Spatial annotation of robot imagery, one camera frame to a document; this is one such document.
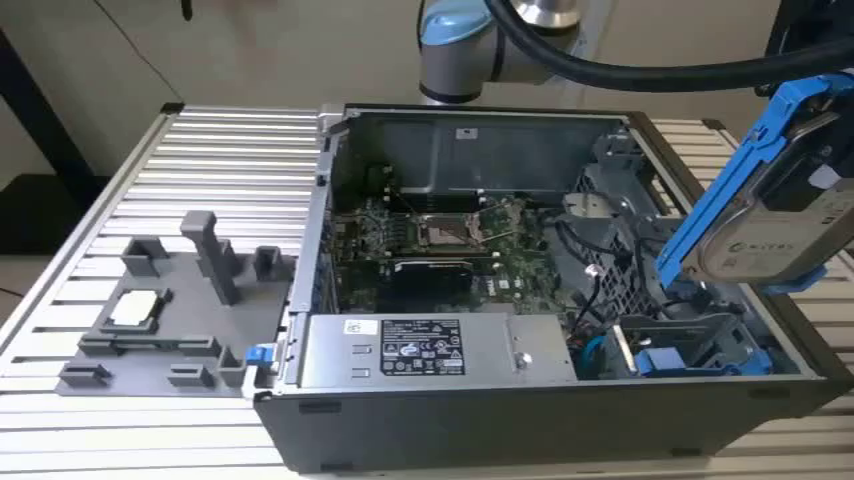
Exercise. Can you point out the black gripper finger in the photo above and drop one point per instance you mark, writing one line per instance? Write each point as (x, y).
(814, 126)

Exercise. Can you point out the black stand bar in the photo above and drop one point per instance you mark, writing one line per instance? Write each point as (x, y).
(40, 100)

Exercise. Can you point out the green motherboard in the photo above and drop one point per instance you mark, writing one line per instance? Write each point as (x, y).
(520, 280)

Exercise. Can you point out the CPU socket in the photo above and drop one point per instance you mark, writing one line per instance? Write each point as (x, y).
(436, 232)

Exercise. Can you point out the grey parts rack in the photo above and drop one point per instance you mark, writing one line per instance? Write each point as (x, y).
(186, 340)

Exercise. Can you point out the silver power supply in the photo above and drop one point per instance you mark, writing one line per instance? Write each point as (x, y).
(487, 350)

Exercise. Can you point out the blue case latch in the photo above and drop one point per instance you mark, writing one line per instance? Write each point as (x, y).
(258, 355)

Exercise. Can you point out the black PC case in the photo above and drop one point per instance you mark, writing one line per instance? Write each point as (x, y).
(467, 430)

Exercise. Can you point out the blue disk carrier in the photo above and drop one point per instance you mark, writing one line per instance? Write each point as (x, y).
(660, 362)

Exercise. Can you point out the black box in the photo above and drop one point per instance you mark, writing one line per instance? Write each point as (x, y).
(33, 215)

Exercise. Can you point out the silver metal bracket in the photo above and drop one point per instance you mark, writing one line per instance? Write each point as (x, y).
(587, 206)

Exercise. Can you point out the grey metal shroud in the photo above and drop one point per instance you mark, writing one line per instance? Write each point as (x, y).
(507, 160)

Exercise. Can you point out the hard disk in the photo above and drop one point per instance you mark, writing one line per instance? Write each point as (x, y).
(720, 215)

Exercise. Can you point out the silver CPU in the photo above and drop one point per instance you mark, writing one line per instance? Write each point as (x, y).
(136, 306)

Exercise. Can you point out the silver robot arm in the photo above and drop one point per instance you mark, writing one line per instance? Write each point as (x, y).
(460, 65)

